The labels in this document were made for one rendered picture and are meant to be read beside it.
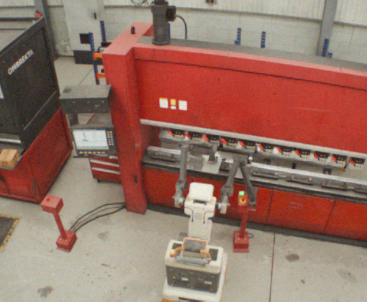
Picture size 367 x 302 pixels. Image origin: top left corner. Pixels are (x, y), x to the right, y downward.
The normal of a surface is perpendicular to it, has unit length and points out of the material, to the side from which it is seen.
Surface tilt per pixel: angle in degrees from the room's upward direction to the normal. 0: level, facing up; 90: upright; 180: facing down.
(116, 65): 90
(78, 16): 90
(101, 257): 0
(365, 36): 90
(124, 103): 90
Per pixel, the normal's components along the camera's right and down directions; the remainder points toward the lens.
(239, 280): -0.01, -0.76
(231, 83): -0.26, 0.62
